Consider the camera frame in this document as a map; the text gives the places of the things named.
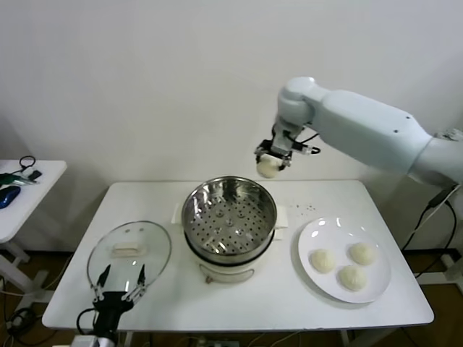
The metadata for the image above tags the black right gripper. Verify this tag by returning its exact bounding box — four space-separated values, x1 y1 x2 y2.
254 139 293 171

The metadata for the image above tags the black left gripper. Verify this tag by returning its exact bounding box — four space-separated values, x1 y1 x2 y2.
92 263 146 335

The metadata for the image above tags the white steamed baozi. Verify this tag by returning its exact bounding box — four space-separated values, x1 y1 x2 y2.
255 154 281 179
349 241 380 267
337 265 368 291
310 248 337 274

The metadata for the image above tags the glass lid with white handle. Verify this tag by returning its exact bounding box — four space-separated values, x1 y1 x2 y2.
86 220 172 298

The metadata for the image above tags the stainless steel steamer basket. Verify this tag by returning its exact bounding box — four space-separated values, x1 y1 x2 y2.
169 176 290 262

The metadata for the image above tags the white round plate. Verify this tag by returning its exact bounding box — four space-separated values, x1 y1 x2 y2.
297 216 393 304

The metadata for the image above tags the white electric cooker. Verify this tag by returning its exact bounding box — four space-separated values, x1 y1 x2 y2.
184 227 286 286

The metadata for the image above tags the white power strip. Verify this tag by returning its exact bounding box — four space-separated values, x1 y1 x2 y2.
195 338 242 347

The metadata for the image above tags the white side table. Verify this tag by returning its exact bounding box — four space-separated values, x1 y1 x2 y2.
0 160 69 304
430 249 463 286

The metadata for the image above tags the blue computer mouse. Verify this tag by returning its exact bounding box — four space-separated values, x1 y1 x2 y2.
0 186 22 210

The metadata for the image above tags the grey crumpled item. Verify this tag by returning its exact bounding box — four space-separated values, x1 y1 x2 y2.
433 127 463 142

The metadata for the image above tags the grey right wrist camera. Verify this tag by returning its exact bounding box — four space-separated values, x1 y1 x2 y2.
271 122 296 153

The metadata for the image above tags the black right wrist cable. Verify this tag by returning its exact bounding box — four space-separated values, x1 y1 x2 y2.
285 129 323 156

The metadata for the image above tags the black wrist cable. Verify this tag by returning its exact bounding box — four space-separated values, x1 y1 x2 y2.
75 307 97 337
285 129 323 156

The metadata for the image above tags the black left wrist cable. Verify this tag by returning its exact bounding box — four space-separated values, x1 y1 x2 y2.
75 307 97 337

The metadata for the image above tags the black floor cable bundle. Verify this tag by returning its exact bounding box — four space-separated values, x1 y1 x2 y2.
5 307 51 344

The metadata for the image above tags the green handled tool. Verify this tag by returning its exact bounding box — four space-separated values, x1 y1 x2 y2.
0 172 39 186

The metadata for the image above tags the black power cable with adapter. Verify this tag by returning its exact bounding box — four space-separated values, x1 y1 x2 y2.
401 184 463 279

